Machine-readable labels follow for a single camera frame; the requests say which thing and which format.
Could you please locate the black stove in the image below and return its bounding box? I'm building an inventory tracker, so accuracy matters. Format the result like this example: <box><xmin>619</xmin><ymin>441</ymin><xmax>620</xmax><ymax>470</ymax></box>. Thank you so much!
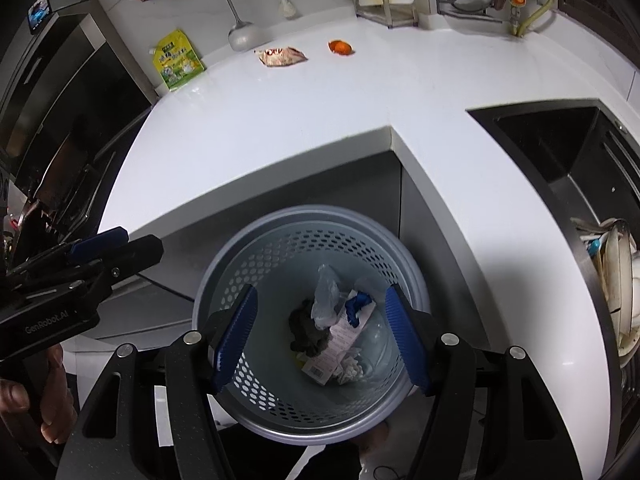
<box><xmin>0</xmin><ymin>0</ymin><xmax>156</xmax><ymax>241</ymax></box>

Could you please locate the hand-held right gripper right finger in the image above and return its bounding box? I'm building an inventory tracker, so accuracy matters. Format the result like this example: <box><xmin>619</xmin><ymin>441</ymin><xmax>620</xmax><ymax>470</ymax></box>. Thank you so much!
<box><xmin>384</xmin><ymin>282</ymin><xmax>583</xmax><ymax>480</ymax></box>

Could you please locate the clear plastic bag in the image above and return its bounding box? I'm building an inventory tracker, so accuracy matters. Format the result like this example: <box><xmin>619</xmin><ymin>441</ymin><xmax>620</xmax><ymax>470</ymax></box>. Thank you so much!
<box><xmin>310</xmin><ymin>263</ymin><xmax>346</xmax><ymax>331</ymax></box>

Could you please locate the dark kitchen sink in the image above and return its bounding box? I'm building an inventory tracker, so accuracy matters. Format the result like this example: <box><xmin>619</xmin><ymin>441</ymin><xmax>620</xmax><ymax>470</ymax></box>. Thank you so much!
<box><xmin>467</xmin><ymin>100</ymin><xmax>640</xmax><ymax>461</ymax></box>

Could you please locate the yellow gas hose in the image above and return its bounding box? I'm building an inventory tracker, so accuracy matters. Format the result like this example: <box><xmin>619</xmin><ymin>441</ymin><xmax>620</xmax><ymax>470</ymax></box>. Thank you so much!
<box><xmin>510</xmin><ymin>0</ymin><xmax>553</xmax><ymax>37</ymax></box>

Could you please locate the yellow green seasoning pouch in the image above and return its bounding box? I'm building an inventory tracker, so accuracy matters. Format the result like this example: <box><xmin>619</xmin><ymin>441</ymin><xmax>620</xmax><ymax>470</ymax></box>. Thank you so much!
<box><xmin>148</xmin><ymin>28</ymin><xmax>207</xmax><ymax>92</ymax></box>

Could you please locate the black cloth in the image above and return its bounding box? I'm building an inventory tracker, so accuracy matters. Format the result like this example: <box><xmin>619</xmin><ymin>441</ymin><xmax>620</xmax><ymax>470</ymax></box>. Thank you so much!
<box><xmin>288</xmin><ymin>297</ymin><xmax>341</xmax><ymax>361</ymax></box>

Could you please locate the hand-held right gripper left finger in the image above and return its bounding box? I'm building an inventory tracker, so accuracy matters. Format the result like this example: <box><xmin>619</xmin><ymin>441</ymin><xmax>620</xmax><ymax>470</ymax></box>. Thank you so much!
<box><xmin>55</xmin><ymin>282</ymin><xmax>259</xmax><ymax>480</ymax></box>

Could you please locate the metal ladle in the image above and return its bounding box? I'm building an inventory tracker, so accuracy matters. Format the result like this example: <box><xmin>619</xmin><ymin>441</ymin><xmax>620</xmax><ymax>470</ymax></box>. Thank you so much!
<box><xmin>207</xmin><ymin>0</ymin><xmax>258</xmax><ymax>52</ymax></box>

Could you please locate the pile of white dishes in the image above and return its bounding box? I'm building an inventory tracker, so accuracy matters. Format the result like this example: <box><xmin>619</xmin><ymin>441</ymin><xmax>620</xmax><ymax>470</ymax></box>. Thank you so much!
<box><xmin>570</xmin><ymin>217</ymin><xmax>640</xmax><ymax>356</ymax></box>

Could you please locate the grey perforated trash basket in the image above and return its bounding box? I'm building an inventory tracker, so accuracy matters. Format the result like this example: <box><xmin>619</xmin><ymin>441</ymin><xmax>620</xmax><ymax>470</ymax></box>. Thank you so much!
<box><xmin>192</xmin><ymin>204</ymin><xmax>432</xmax><ymax>447</ymax></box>

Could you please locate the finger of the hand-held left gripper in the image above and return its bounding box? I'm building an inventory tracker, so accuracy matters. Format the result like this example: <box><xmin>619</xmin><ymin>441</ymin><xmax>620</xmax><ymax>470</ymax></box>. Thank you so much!
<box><xmin>7</xmin><ymin>226</ymin><xmax>129</xmax><ymax>281</ymax></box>
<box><xmin>30</xmin><ymin>234</ymin><xmax>165</xmax><ymax>311</ymax></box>

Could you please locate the snack wrapper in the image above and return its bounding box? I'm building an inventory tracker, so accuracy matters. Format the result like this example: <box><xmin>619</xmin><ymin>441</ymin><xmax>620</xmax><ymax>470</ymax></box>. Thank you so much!
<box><xmin>255</xmin><ymin>46</ymin><xmax>308</xmax><ymax>67</ymax></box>

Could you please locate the pink cardboard box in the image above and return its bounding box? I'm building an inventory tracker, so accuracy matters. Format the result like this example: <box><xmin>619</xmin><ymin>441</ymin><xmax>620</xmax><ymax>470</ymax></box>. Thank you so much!
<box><xmin>302</xmin><ymin>305</ymin><xmax>378</xmax><ymax>386</ymax></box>

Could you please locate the person's left hand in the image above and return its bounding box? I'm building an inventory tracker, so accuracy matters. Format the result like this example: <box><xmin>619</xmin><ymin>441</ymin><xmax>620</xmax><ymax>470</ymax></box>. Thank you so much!
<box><xmin>0</xmin><ymin>344</ymin><xmax>80</xmax><ymax>445</ymax></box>

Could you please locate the white tissue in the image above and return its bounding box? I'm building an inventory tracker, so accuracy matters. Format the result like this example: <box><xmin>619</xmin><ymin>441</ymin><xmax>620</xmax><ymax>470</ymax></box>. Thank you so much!
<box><xmin>337</xmin><ymin>347</ymin><xmax>366</xmax><ymax>386</ymax></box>

